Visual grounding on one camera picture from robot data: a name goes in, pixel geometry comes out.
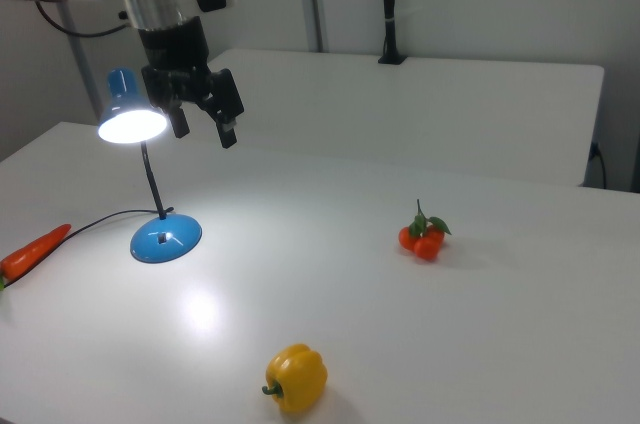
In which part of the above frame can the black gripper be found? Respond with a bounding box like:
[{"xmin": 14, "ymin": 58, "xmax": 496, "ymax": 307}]
[{"xmin": 137, "ymin": 16, "xmax": 246, "ymax": 151}]

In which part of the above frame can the blue gooseneck desk lamp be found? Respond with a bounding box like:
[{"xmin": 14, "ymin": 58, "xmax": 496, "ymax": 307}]
[{"xmin": 97, "ymin": 68, "xmax": 204, "ymax": 265}]

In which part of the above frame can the white side table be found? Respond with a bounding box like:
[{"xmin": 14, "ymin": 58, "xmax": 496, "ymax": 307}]
[{"xmin": 207, "ymin": 47, "xmax": 605, "ymax": 189}]

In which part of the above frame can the black pole with clamp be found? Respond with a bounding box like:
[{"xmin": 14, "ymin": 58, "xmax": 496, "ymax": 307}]
[{"xmin": 377, "ymin": 0, "xmax": 408, "ymax": 66}]

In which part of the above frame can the orange toy carrot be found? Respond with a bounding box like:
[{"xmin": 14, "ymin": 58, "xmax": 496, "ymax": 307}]
[{"xmin": 0, "ymin": 223, "xmax": 73, "ymax": 293}]

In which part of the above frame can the yellow toy bell pepper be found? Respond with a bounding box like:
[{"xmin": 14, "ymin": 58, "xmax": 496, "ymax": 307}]
[{"xmin": 260, "ymin": 342, "xmax": 329, "ymax": 414}]

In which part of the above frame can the grey slim wall frame post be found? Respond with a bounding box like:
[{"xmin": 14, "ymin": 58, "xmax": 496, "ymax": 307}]
[{"xmin": 58, "ymin": 0, "xmax": 100, "ymax": 124}]

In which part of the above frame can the dark lamp power cable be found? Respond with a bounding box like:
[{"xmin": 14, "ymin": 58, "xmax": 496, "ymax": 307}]
[{"xmin": 2, "ymin": 207, "xmax": 175, "ymax": 290}]

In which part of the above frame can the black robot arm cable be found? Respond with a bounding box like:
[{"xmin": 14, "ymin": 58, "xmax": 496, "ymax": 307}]
[{"xmin": 34, "ymin": 0, "xmax": 132, "ymax": 40}]

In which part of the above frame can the black wall plug cable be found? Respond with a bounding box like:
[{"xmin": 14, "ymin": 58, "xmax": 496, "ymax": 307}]
[{"xmin": 589, "ymin": 141, "xmax": 609, "ymax": 190}]

